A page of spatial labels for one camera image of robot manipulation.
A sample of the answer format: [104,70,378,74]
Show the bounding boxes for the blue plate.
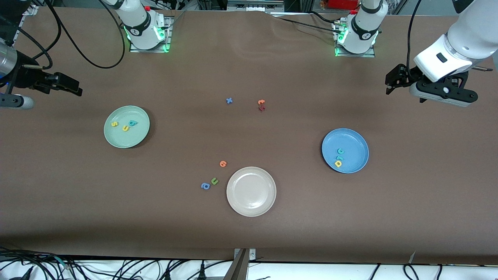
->
[321,128,370,174]

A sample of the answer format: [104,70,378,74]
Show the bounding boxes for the green plate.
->
[104,105,151,149]

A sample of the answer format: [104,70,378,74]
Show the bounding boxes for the red box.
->
[328,0,359,10]

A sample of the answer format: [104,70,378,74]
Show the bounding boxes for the grey metal box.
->
[227,0,284,11]

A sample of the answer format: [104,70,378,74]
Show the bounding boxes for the beige plate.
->
[226,166,277,217]

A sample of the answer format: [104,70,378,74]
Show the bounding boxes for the brown paper table cover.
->
[0,7,498,265]

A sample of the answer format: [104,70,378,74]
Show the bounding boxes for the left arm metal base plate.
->
[334,19,376,58]

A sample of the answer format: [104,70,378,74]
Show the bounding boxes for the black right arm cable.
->
[0,0,127,71]

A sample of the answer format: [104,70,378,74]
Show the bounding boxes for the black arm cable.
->
[406,0,424,68]
[0,0,127,71]

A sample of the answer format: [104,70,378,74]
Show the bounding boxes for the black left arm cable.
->
[406,0,424,68]

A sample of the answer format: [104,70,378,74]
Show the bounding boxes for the aluminium frame rail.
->
[12,3,39,43]

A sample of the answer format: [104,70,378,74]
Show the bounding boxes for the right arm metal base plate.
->
[129,16,172,53]

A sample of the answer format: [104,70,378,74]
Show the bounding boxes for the thin black tabletop cable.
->
[272,11,345,35]

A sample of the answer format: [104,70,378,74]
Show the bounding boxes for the black looped cable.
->
[404,264,442,280]

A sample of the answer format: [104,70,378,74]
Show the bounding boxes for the aluminium profile post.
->
[224,248,257,280]

